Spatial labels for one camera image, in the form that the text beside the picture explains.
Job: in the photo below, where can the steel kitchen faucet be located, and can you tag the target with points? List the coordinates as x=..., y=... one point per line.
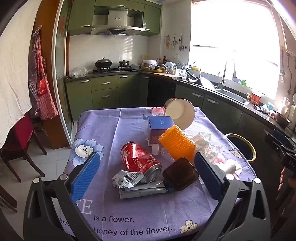
x=221, y=84

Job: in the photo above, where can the white tissue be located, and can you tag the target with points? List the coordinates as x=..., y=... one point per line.
x=202, y=142

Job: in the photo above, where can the person's right hand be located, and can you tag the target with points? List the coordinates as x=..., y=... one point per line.
x=284, y=180

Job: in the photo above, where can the orange bumpy foam pad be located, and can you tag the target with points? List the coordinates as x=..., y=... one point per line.
x=177, y=143

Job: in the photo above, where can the red checked apron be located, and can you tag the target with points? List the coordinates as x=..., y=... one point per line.
x=39, y=91

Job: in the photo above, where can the silver wrapper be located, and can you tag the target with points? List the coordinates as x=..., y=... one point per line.
x=126, y=179

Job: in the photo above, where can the clear plastic water bottle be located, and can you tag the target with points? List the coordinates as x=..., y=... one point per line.
x=159, y=150

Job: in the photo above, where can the white dish rack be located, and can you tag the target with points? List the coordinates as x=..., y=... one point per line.
x=173, y=68

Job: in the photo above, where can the red cup on counter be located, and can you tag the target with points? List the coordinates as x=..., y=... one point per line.
x=255, y=98

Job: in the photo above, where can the purple floral tablecloth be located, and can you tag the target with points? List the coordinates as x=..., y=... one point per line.
x=165, y=216

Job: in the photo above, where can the dark wooden chair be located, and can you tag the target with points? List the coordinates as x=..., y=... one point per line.
x=17, y=144

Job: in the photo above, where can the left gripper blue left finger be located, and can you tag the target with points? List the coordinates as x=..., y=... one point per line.
x=82, y=176

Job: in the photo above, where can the dark bowl on counter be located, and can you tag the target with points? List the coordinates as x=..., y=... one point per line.
x=282, y=120

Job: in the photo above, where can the steel range hood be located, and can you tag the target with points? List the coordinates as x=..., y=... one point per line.
x=116, y=22

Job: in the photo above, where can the red white milk carton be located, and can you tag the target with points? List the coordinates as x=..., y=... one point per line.
x=153, y=136

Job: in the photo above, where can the red cola can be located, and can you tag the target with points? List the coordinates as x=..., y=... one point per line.
x=137, y=159

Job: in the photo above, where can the white paper bowl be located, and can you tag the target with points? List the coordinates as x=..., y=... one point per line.
x=181, y=111

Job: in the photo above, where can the brown plastic tray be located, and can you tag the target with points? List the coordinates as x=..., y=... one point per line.
x=180, y=174

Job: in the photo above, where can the steel sink basin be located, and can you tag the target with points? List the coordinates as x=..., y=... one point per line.
x=233, y=96

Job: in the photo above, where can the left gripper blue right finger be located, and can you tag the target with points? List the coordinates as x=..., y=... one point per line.
x=211, y=175

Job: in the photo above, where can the black wok on stove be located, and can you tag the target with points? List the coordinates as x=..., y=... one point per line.
x=103, y=63

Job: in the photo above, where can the blue cardboard box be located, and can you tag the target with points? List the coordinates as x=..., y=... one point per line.
x=159, y=124

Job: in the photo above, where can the yellow rimmed trash bin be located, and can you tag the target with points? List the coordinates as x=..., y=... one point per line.
x=245, y=147

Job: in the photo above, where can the small steel pot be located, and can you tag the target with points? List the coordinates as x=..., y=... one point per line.
x=123, y=64

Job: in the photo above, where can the white hanging cloth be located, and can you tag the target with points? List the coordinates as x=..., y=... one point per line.
x=15, y=44

